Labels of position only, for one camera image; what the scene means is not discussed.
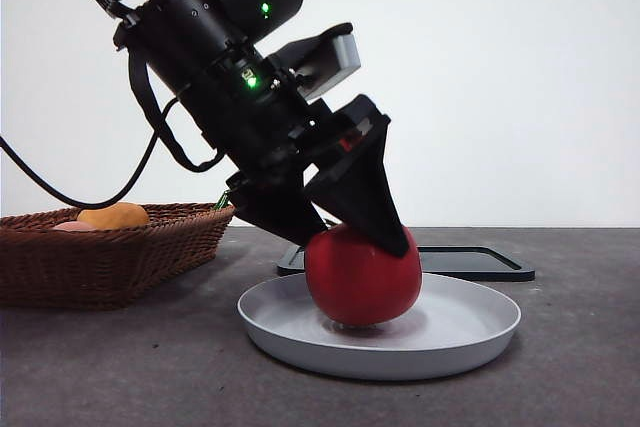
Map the red tomato with green stem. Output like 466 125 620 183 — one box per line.
304 224 424 327

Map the black rectangular tray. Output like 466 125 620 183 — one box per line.
276 244 536 283

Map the pale grey round plate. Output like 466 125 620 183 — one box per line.
236 274 523 382

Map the brown wicker basket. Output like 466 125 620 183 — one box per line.
0 202 236 311

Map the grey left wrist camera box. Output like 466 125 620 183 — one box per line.
269 23 362 101

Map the black sleeved cable loop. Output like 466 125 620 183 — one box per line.
126 41 224 174

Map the thin black cable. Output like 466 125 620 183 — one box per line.
0 96 180 211

